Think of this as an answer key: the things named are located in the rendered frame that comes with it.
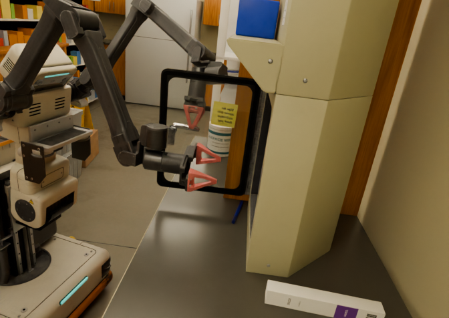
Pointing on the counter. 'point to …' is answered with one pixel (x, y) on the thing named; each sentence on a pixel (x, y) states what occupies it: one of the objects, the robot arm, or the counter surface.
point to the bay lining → (261, 145)
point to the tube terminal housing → (317, 116)
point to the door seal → (249, 127)
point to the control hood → (259, 59)
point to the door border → (247, 127)
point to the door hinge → (255, 143)
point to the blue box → (257, 17)
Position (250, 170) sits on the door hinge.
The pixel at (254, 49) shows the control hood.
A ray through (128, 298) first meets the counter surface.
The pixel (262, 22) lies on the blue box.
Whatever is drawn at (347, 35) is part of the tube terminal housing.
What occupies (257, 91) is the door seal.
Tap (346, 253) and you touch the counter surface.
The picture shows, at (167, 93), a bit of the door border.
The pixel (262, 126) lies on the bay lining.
